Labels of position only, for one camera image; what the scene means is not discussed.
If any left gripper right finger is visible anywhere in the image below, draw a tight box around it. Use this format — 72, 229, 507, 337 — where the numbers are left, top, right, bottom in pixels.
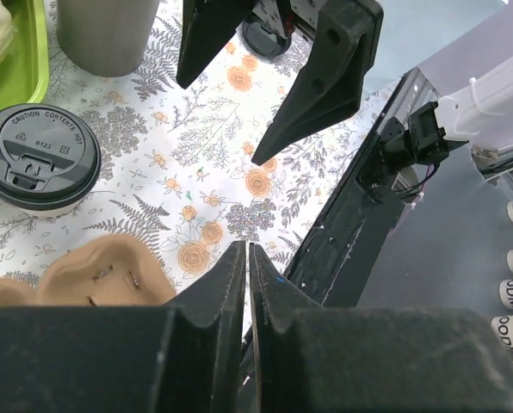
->
249, 244, 513, 412

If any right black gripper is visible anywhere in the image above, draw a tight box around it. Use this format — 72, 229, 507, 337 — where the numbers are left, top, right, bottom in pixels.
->
176, 0, 384, 164

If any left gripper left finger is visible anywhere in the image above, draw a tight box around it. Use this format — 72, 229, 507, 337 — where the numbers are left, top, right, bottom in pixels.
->
0, 241, 246, 412

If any brown pulp cup carrier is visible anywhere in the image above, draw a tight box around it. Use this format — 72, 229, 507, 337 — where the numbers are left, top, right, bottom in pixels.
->
0, 234, 176, 308

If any black coffee lid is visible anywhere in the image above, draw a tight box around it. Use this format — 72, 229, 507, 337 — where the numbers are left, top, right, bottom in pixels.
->
242, 13, 292, 59
0, 103, 102, 195

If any white paper coffee cup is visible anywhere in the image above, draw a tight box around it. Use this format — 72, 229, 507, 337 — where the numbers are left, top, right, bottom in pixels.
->
0, 189, 90, 219

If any floral table mat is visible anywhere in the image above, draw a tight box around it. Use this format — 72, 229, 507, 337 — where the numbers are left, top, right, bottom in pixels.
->
0, 1, 393, 289

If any grey straw holder cup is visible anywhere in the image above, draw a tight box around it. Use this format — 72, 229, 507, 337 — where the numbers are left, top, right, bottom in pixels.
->
57, 0, 159, 77

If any green plastic basket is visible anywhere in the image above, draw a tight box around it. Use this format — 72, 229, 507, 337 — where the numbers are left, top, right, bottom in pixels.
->
0, 0, 49, 110

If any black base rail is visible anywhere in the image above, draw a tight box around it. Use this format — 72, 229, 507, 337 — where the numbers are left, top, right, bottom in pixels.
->
284, 68, 437, 308

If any aluminium frame rail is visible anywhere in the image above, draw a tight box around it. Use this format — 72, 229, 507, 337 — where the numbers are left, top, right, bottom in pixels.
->
471, 144, 513, 194

